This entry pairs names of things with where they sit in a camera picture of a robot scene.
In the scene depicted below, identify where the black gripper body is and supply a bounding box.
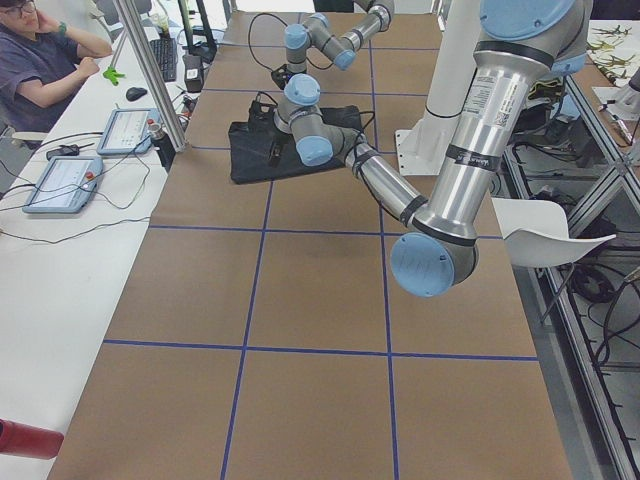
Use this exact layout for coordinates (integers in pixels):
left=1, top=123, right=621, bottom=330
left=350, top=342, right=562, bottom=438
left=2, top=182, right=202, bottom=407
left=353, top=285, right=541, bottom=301
left=248, top=99, right=277, bottom=130
left=270, top=64, right=293, bottom=89

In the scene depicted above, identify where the black graphic t-shirt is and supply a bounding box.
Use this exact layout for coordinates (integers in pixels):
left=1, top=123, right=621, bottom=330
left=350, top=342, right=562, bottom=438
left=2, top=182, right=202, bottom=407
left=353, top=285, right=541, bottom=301
left=228, top=105, right=363, bottom=184

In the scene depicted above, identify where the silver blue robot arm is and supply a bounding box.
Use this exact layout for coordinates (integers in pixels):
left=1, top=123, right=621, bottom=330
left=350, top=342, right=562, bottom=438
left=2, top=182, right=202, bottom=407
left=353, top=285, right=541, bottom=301
left=271, top=0, right=395, bottom=90
left=274, top=1, right=592, bottom=297

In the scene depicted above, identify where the black water bottle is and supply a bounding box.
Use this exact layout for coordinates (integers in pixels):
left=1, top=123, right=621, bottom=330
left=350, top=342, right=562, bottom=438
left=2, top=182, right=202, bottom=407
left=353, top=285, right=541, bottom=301
left=147, top=118, right=175, bottom=172

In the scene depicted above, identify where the black keyboard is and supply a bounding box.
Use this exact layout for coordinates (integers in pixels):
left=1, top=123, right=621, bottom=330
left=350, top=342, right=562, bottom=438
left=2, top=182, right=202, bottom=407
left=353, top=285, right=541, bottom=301
left=149, top=37, right=177, bottom=82

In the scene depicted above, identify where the black computer mouse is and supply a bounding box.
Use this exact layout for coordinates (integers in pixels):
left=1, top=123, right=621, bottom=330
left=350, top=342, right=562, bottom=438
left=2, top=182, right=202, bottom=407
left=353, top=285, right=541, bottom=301
left=125, top=87, right=148, bottom=102

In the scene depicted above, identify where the upper blue teach pendant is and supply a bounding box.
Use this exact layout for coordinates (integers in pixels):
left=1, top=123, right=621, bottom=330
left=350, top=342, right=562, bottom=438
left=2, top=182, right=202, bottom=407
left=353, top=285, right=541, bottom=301
left=96, top=108, right=160, bottom=157

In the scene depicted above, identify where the blue teach pendant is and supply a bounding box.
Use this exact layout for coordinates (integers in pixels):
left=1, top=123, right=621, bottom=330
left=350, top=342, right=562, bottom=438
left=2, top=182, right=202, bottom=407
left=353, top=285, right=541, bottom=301
left=22, top=156, right=104, bottom=214
left=96, top=108, right=160, bottom=157

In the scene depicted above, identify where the lower blue teach pendant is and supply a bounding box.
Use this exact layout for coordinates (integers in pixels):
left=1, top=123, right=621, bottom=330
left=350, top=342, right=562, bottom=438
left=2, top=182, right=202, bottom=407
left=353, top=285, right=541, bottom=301
left=22, top=156, right=104, bottom=214

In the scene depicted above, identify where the seated person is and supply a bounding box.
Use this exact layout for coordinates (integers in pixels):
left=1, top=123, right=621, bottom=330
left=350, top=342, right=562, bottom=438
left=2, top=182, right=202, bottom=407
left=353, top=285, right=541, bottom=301
left=1, top=1, right=112, bottom=133

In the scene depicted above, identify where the white plastic chair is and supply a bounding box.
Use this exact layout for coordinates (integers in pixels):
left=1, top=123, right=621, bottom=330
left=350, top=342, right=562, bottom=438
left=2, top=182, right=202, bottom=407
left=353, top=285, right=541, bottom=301
left=492, top=198, right=616, bottom=268

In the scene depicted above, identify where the red bottle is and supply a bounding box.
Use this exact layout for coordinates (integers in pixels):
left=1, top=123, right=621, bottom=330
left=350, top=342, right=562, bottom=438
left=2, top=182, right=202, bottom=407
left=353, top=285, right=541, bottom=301
left=1, top=419, right=64, bottom=460

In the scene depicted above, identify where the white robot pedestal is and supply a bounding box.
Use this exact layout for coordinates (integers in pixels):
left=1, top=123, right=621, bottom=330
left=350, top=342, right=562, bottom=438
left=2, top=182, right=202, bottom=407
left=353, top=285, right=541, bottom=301
left=396, top=0, right=479, bottom=176

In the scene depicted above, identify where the grey aluminium frame post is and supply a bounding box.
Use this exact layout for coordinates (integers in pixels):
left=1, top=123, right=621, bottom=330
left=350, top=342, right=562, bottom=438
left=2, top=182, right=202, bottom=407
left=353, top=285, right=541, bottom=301
left=113, top=0, right=187, bottom=152

